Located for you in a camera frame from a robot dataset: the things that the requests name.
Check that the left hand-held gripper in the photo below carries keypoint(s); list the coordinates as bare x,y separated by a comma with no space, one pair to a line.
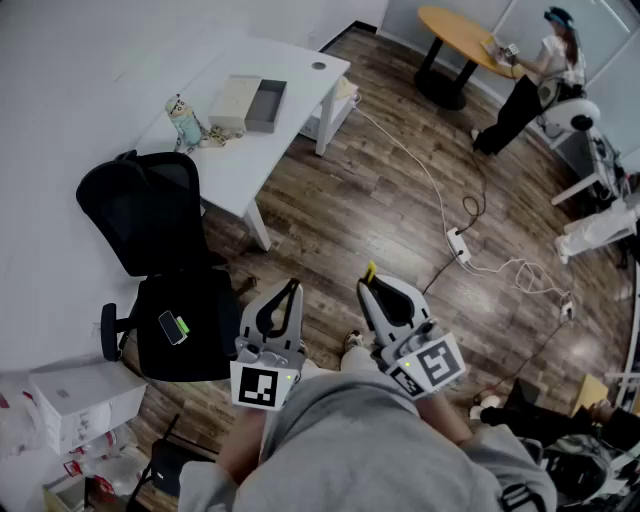
257,390

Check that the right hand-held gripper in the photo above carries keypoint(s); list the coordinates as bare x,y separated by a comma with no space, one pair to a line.
430,365

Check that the small yellow object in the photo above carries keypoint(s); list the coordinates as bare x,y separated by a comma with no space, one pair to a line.
371,270

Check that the beige storage box with drawer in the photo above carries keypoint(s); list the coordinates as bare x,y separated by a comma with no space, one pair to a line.
235,102

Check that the person's left forearm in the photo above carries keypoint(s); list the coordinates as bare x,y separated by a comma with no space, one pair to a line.
242,445

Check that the person's right forearm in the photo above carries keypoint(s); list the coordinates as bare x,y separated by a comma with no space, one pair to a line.
440,422

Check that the white cardboard box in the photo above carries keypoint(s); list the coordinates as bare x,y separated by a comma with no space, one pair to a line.
80,395

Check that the person's left leg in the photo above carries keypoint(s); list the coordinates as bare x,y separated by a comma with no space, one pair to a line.
310,367

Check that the person's leg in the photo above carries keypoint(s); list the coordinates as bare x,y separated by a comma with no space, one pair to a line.
357,357
310,367

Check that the person's right leg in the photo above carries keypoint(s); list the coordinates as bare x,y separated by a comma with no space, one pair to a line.
357,357

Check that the green power bank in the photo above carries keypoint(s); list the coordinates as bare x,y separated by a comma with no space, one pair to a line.
184,325

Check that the white power strip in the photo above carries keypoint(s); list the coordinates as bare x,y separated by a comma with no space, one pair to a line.
459,245

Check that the person's grey sweatshirt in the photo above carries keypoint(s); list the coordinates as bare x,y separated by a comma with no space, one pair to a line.
360,450

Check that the white desk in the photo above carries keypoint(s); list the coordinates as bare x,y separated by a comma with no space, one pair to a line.
260,165

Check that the black office chair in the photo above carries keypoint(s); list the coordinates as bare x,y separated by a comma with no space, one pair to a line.
150,220

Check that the white plug adapter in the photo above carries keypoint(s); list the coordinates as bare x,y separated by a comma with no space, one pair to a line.
566,307

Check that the black metal rack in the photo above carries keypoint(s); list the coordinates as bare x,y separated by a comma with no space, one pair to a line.
167,467

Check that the cartoon plush doll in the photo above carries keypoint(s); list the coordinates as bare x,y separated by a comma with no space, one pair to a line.
185,122

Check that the beige cloth bundle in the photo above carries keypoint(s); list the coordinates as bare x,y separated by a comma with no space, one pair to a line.
345,89

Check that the grey desk grommet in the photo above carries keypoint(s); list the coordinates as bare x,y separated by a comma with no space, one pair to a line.
318,65

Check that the pile of plastic bags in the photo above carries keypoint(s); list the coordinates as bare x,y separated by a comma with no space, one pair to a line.
30,440

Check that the white paper sheet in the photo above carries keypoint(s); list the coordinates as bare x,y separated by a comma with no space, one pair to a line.
491,45

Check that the round wooden table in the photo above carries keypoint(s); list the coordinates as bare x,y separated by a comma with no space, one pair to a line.
460,35

